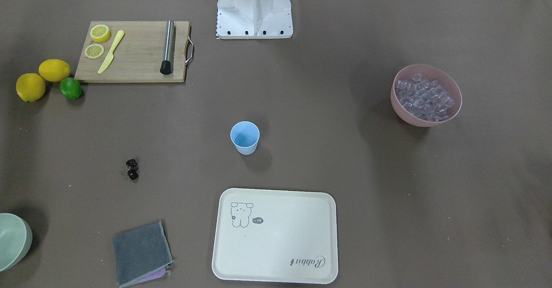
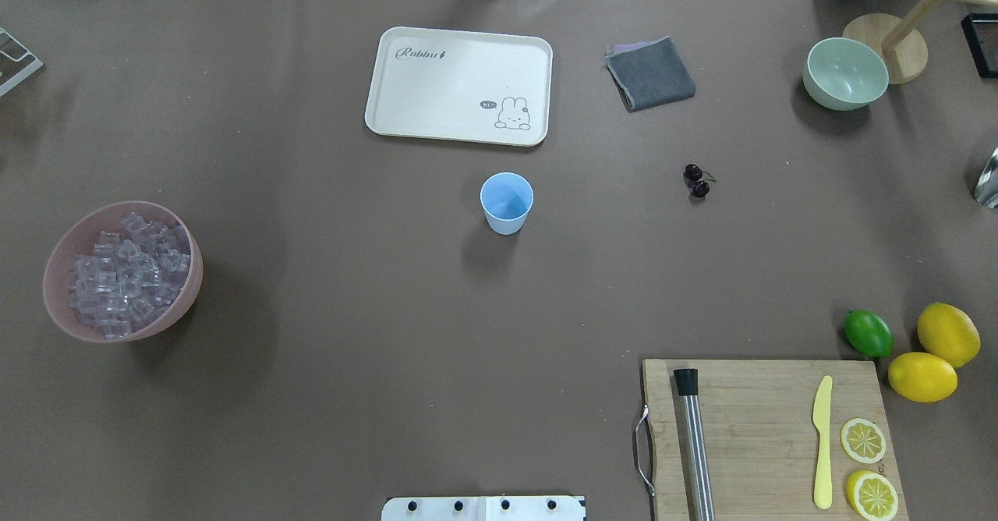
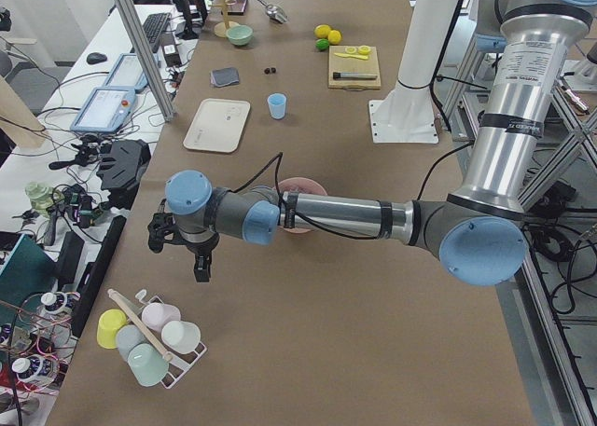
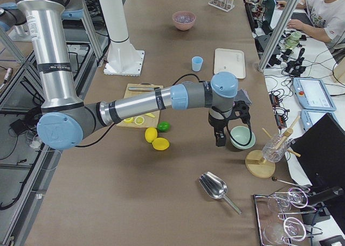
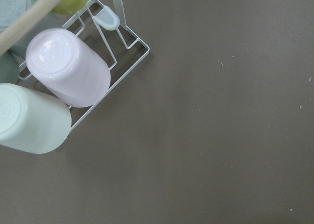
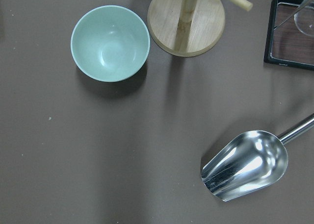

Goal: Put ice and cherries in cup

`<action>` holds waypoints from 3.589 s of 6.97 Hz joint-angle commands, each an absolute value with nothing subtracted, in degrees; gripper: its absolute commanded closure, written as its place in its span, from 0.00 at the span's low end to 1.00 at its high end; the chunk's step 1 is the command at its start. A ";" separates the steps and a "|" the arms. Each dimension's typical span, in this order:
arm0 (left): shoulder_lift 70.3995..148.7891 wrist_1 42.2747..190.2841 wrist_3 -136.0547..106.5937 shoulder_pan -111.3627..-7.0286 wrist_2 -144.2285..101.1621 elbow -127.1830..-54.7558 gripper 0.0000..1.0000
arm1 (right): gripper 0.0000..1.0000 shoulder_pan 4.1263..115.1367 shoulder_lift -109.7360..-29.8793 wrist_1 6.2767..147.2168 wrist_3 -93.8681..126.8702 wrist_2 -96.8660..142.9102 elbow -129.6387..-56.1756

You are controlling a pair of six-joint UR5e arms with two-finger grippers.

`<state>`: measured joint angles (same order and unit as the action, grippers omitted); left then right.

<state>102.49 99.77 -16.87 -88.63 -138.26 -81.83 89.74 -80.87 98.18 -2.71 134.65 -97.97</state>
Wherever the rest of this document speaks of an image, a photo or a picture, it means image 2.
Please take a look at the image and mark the white wire cup rack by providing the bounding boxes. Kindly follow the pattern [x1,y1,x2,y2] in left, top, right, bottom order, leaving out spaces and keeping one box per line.
[0,28,44,97]

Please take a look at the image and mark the silver metal scoop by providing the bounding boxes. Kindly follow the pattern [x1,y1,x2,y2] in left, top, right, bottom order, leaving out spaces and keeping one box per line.
[973,147,998,211]

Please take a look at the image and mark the yellow plastic knife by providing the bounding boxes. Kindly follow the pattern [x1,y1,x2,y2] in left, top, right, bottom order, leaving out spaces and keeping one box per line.
[812,375,833,510]

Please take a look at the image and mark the light blue plastic cup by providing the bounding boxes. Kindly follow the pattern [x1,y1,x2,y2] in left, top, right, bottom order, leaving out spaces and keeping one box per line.
[479,172,534,236]

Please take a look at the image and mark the steel muddler black tip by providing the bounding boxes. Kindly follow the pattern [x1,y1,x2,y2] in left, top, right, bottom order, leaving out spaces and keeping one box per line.
[674,367,717,520]

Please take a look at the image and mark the dark red cherry pair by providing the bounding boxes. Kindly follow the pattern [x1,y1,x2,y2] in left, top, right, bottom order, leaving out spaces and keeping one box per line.
[683,163,717,199]

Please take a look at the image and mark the mint green bowl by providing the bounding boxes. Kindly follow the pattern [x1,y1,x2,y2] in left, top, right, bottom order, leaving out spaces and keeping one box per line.
[802,37,889,112]

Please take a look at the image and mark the folded grey cloth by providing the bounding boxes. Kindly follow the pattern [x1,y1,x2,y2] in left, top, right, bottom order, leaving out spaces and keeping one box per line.
[603,35,696,112]

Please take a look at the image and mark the lemon slice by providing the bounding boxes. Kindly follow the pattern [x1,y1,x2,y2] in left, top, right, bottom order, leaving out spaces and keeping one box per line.
[845,469,901,520]
[839,417,887,465]

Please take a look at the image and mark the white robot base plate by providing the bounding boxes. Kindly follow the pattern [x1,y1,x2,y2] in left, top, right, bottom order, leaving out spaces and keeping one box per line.
[380,495,588,520]

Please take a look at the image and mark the green lime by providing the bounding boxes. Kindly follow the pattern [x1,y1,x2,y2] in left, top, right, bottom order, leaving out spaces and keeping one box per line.
[842,309,894,359]

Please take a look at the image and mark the wooden cutting board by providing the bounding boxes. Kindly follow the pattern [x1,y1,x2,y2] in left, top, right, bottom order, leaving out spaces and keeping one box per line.
[642,359,890,520]

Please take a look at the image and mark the cream rabbit serving tray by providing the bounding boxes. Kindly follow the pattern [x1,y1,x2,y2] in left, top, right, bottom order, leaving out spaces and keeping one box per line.
[364,27,554,147]

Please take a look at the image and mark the pink bowl of ice cubes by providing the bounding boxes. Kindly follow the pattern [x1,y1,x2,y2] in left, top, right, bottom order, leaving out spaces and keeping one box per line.
[43,201,203,343]

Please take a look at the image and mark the yellow lemon far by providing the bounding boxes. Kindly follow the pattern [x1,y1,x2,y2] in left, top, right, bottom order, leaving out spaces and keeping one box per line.
[916,302,982,368]

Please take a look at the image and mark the yellow lemon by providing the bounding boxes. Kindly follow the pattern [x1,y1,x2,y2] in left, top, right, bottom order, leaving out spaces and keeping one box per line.
[916,302,982,368]
[887,352,958,403]

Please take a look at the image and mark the wooden cup tree stand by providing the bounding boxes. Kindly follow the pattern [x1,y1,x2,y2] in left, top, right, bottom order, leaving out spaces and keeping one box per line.
[842,0,996,84]

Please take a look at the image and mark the lemon slice lower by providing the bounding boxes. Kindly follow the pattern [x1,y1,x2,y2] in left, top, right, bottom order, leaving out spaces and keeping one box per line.
[845,469,901,520]

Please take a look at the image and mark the lemon slice upper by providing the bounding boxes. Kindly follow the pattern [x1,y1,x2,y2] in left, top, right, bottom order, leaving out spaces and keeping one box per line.
[839,417,887,465]

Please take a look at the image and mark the yellow lemon near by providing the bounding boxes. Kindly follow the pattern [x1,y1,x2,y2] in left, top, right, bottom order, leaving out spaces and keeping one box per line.
[887,352,958,403]

